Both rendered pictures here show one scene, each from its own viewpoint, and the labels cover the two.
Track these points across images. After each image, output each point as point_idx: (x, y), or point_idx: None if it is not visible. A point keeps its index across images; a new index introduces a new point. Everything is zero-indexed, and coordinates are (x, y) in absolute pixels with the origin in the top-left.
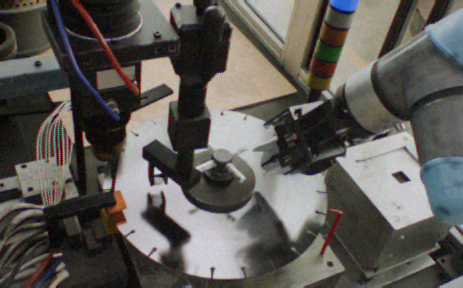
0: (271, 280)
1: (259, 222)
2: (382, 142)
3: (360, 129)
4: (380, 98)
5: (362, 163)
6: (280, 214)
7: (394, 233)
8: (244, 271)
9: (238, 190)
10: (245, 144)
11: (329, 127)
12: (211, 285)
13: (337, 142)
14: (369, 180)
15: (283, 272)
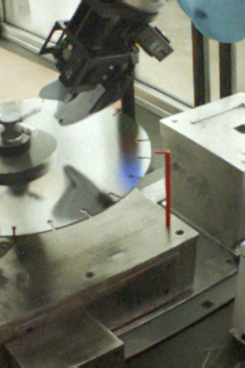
0: (106, 262)
1: (65, 179)
2: (217, 103)
3: (129, 10)
4: None
5: (198, 124)
6: (91, 168)
7: (244, 177)
8: (71, 259)
9: (36, 154)
10: (44, 120)
11: (102, 24)
12: (33, 276)
13: (122, 46)
14: (208, 136)
15: (121, 251)
